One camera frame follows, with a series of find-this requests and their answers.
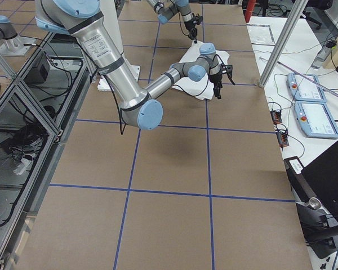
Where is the blue teach pendant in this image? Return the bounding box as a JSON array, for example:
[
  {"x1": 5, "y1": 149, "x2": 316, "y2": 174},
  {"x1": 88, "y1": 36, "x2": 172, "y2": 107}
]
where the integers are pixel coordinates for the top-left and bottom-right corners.
[
  {"x1": 286, "y1": 73, "x2": 327, "y2": 103},
  {"x1": 294, "y1": 101, "x2": 338, "y2": 139}
]

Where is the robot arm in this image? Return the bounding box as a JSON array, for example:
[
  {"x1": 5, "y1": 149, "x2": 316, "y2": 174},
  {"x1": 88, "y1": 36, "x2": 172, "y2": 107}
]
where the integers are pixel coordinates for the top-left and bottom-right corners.
[
  {"x1": 35, "y1": 1, "x2": 225, "y2": 130},
  {"x1": 147, "y1": 0, "x2": 203, "y2": 44}
]

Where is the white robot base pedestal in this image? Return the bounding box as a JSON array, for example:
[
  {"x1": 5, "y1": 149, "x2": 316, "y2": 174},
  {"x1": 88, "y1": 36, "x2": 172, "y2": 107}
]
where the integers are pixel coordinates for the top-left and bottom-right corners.
[{"x1": 97, "y1": 0, "x2": 140, "y2": 93}]

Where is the lower blue teach pendant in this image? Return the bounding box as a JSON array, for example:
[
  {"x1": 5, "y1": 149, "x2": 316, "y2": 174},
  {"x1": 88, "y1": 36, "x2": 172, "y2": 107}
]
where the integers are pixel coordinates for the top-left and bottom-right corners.
[{"x1": 294, "y1": 101, "x2": 338, "y2": 139}]

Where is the black laptop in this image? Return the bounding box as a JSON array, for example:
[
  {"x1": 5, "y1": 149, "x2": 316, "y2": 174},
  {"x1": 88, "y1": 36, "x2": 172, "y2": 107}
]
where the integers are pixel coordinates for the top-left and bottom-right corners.
[{"x1": 301, "y1": 141, "x2": 338, "y2": 221}]

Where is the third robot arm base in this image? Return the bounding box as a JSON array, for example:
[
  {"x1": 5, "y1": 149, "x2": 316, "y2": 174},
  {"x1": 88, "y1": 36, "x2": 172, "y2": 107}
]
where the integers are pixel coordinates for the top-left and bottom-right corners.
[{"x1": 0, "y1": 15, "x2": 36, "y2": 56}]

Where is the upper blue teach pendant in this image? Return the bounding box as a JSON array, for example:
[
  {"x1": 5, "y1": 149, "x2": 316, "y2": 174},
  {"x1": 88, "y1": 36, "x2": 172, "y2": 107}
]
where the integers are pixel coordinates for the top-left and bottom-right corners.
[{"x1": 286, "y1": 73, "x2": 327, "y2": 103}]

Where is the black power adapter box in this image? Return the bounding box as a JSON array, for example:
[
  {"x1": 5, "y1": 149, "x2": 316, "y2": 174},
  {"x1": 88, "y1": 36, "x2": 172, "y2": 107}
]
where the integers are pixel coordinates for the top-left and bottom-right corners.
[{"x1": 24, "y1": 58, "x2": 50, "y2": 83}]

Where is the white printed t-shirt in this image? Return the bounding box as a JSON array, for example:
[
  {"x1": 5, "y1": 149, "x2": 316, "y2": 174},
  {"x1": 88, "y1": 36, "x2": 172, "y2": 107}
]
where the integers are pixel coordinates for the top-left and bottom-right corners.
[{"x1": 172, "y1": 41, "x2": 214, "y2": 100}]

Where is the metal reacher grabber tool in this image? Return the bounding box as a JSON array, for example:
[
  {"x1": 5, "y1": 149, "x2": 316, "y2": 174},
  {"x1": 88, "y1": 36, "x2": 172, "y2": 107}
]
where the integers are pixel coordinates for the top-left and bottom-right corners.
[{"x1": 276, "y1": 61, "x2": 338, "y2": 115}]

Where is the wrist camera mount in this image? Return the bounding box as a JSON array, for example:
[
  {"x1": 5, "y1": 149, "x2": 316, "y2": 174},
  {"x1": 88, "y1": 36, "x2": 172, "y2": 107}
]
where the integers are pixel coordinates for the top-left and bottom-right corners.
[
  {"x1": 192, "y1": 14, "x2": 203, "y2": 25},
  {"x1": 221, "y1": 64, "x2": 235, "y2": 85}
]

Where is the aluminium frame rack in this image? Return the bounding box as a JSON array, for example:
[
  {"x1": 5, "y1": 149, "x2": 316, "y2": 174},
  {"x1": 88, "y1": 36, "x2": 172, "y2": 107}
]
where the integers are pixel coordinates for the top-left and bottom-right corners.
[{"x1": 0, "y1": 33, "x2": 96, "y2": 269}]

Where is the clear water bottle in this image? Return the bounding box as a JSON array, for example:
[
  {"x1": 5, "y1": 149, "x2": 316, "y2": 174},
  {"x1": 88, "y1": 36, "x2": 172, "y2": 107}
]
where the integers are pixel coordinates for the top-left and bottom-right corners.
[{"x1": 311, "y1": 39, "x2": 337, "y2": 69}]

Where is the aluminium frame post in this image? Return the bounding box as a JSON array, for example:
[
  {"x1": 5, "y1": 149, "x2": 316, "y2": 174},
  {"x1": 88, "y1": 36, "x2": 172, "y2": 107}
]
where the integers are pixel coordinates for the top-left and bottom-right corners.
[{"x1": 258, "y1": 0, "x2": 308, "y2": 88}]

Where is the upper small circuit board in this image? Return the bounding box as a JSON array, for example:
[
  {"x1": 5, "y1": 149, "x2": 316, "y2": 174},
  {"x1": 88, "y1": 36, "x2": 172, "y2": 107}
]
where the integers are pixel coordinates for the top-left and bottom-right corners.
[{"x1": 270, "y1": 110, "x2": 283, "y2": 124}]

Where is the red cylinder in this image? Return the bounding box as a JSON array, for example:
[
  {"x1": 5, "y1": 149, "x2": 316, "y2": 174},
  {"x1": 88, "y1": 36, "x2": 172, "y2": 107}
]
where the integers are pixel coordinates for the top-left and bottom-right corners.
[{"x1": 244, "y1": 0, "x2": 256, "y2": 23}]

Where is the lower small circuit board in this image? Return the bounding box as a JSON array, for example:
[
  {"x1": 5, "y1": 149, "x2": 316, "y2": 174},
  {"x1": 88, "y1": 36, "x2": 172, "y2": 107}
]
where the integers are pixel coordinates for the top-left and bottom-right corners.
[{"x1": 275, "y1": 129, "x2": 289, "y2": 148}]

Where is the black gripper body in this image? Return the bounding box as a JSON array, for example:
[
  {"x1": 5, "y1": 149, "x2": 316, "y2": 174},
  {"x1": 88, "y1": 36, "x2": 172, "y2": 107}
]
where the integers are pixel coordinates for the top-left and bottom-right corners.
[
  {"x1": 184, "y1": 19, "x2": 197, "y2": 34},
  {"x1": 209, "y1": 69, "x2": 223, "y2": 86}
]

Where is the small circuit board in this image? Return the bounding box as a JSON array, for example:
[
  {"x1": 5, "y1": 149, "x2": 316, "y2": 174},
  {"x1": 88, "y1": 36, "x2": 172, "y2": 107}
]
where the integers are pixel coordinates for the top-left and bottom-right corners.
[
  {"x1": 275, "y1": 129, "x2": 289, "y2": 148},
  {"x1": 270, "y1": 110, "x2": 283, "y2": 124}
]

